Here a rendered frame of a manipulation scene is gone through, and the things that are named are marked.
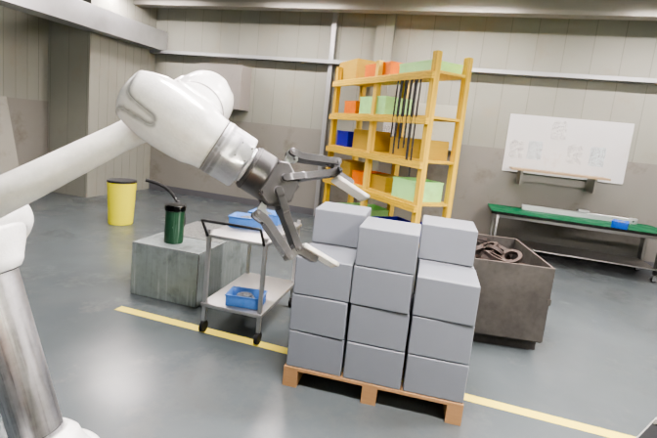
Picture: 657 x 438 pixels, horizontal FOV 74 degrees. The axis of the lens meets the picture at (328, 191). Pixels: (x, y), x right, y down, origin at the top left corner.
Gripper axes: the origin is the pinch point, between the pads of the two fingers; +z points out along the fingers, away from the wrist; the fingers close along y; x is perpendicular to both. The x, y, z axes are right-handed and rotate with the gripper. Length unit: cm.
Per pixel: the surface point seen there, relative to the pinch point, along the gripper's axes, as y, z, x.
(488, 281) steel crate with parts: 102, 205, 197
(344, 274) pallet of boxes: 38, 76, 165
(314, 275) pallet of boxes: 31, 63, 177
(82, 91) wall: 234, -259, 728
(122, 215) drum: 66, -80, 591
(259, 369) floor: -29, 75, 230
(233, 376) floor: -40, 60, 226
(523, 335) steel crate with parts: 78, 252, 196
